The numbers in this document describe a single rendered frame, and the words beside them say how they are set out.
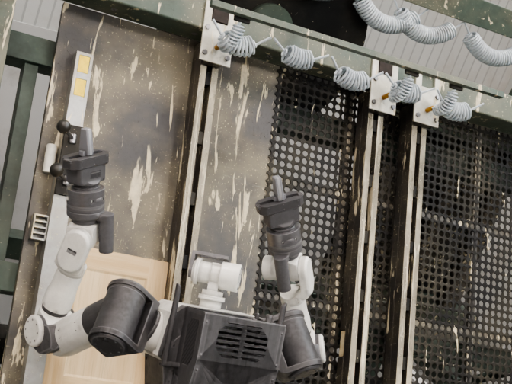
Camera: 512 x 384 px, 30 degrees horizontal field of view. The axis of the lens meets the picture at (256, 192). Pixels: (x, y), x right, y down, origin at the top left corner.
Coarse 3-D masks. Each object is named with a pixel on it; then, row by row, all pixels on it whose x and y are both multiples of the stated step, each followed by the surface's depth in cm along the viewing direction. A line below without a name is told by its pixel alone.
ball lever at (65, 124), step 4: (60, 120) 252; (64, 120) 251; (56, 124) 252; (60, 124) 251; (64, 124) 251; (68, 124) 251; (56, 128) 252; (60, 128) 251; (64, 128) 251; (68, 128) 251; (60, 132) 252; (64, 132) 252; (68, 132) 252; (72, 136) 260; (76, 136) 262; (72, 140) 261; (76, 140) 263
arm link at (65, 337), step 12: (36, 324) 226; (60, 324) 224; (72, 324) 219; (24, 336) 230; (36, 336) 226; (48, 336) 224; (60, 336) 222; (72, 336) 219; (84, 336) 217; (36, 348) 228; (48, 348) 224; (60, 348) 224; (72, 348) 222; (84, 348) 222
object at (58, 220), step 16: (64, 112) 267; (80, 112) 266; (48, 208) 260; (64, 208) 259; (48, 224) 257; (64, 224) 258; (48, 240) 255; (48, 256) 254; (48, 272) 254; (32, 352) 248; (32, 368) 247
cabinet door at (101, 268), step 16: (96, 256) 263; (112, 256) 265; (128, 256) 267; (96, 272) 262; (112, 272) 264; (128, 272) 266; (144, 272) 268; (160, 272) 270; (80, 288) 259; (96, 288) 261; (160, 288) 270; (80, 304) 258; (80, 352) 256; (96, 352) 258; (48, 368) 251; (64, 368) 253; (80, 368) 255; (96, 368) 257; (112, 368) 259; (128, 368) 261; (144, 368) 263
